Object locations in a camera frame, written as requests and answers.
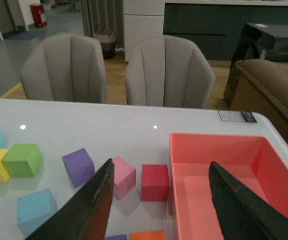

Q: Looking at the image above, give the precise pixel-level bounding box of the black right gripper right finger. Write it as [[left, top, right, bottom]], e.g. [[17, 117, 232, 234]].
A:
[[209, 161, 288, 240]]

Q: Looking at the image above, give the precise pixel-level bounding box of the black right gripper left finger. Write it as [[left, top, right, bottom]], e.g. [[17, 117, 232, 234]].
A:
[[27, 159, 114, 240]]

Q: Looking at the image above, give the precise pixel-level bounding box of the light blue foam block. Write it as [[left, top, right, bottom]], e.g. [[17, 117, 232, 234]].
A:
[[17, 189, 57, 237]]

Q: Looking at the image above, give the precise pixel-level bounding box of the purple foam block near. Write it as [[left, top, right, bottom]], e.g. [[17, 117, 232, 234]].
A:
[[104, 234, 127, 240]]

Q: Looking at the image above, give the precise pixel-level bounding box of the purple foam block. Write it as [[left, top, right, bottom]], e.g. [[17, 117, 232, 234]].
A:
[[104, 234, 127, 240], [62, 148, 95, 188]]

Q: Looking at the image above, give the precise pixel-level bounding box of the purple foam block far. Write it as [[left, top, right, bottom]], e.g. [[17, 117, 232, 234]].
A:
[[62, 148, 95, 188]]

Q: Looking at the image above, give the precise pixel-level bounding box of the pink plastic bin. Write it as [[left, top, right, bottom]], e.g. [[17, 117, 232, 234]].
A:
[[169, 133, 288, 240]]

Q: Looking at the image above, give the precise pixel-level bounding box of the orange foam block near pink bin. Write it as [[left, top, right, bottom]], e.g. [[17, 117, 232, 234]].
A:
[[129, 230, 165, 240]]

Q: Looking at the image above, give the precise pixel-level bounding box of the dark red foam block far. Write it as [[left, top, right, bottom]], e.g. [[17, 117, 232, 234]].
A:
[[141, 164, 170, 202]]

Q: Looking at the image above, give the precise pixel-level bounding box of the green foam block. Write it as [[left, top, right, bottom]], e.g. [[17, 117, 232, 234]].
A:
[[2, 143, 43, 178]]

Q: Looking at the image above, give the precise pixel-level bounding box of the table label sticker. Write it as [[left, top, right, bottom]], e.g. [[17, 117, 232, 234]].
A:
[[218, 110, 257, 123]]

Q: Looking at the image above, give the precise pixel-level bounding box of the brown sofa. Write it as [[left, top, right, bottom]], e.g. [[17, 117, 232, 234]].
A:
[[230, 59, 288, 144]]

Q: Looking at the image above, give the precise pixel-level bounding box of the grey chair left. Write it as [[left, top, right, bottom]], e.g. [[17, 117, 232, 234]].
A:
[[19, 34, 107, 104]]

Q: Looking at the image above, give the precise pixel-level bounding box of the grey chair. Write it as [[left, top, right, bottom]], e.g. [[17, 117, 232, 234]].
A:
[[125, 35, 216, 109], [19, 34, 107, 104]]

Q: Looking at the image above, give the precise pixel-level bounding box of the grey chair right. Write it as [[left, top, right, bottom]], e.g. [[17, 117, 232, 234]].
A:
[[125, 35, 216, 109]]

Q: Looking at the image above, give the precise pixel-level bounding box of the black appliance box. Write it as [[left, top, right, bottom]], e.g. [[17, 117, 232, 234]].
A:
[[223, 23, 288, 107]]

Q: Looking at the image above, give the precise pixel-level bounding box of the woven basket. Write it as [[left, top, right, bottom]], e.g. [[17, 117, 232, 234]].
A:
[[93, 24, 117, 60]]

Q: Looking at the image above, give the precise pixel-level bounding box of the dark grey counter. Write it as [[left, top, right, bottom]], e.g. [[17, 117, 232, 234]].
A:
[[163, 3, 288, 61]]

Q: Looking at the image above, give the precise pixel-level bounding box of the white cabinet column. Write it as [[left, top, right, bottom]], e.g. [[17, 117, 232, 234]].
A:
[[123, 0, 165, 62]]

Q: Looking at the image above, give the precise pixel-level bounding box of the red fire cabinet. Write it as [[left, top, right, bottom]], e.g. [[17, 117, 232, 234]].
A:
[[30, 3, 47, 28]]

